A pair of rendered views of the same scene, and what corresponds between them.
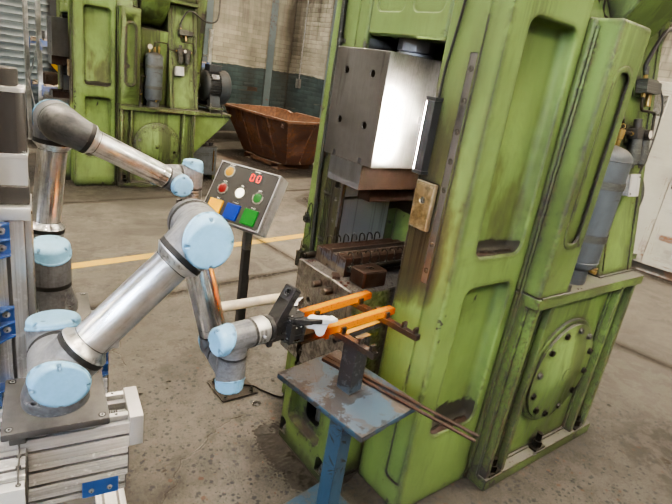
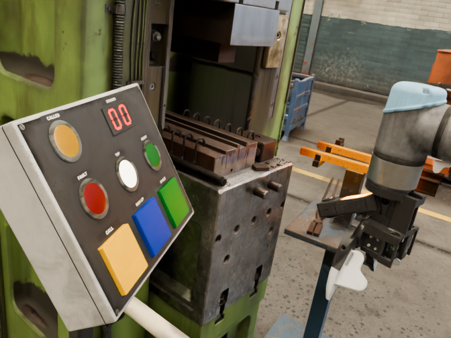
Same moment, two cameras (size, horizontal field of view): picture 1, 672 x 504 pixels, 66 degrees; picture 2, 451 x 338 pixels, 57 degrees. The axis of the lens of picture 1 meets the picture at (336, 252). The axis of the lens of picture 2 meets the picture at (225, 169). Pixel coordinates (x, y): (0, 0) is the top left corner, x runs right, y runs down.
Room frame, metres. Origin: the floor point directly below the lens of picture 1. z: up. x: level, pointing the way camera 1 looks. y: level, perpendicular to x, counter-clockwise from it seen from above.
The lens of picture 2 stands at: (2.30, 1.09, 1.35)
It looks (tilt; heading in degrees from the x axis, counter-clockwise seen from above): 21 degrees down; 255
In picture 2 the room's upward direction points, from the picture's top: 8 degrees clockwise
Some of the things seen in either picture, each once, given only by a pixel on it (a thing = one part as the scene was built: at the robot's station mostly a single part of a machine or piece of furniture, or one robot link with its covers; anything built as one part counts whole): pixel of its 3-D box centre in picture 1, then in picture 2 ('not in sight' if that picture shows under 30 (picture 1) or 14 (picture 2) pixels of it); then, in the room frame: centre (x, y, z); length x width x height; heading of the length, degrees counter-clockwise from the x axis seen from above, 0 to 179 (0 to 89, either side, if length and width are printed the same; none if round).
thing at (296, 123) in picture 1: (278, 138); not in sight; (9.06, 1.29, 0.43); 1.89 x 1.20 x 0.85; 46
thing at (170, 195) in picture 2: (249, 217); (172, 202); (2.21, 0.40, 1.01); 0.07 x 0.05 x 0.07; 64
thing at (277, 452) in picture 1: (291, 450); not in sight; (1.96, 0.06, 0.01); 0.58 x 0.39 x 0.01; 39
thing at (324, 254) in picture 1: (369, 253); (183, 137); (2.12, -0.14, 0.96); 0.42 x 0.20 x 0.09; 129
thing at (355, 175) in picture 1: (384, 171); (195, 17); (2.12, -0.14, 1.32); 0.42 x 0.20 x 0.10; 129
